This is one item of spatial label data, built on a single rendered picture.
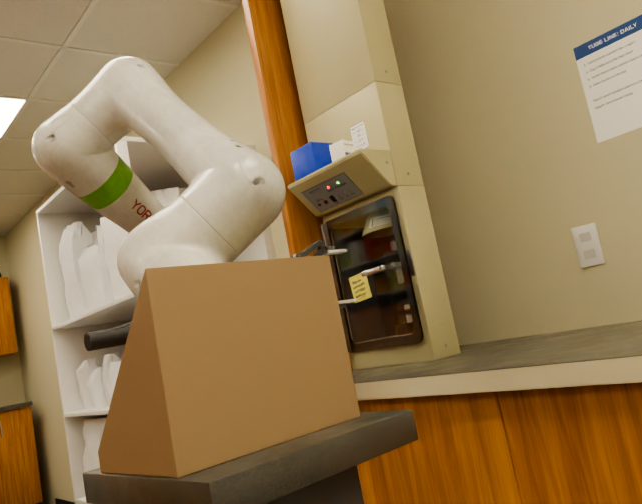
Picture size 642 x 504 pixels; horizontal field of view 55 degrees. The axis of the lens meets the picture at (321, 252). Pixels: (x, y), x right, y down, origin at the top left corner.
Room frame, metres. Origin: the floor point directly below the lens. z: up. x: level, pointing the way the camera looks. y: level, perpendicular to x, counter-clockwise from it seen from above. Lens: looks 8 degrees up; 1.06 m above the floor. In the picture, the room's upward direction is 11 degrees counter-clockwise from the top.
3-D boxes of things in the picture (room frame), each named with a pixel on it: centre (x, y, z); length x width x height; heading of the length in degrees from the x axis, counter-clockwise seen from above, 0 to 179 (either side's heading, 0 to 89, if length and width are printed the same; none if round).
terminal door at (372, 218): (1.74, -0.12, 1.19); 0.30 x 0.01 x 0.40; 39
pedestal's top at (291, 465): (0.85, 0.15, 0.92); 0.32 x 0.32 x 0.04; 44
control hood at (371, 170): (1.71, -0.09, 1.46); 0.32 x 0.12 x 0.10; 41
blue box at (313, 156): (1.77, -0.03, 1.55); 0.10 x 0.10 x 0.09; 41
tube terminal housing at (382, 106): (1.83, -0.22, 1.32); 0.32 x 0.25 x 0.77; 41
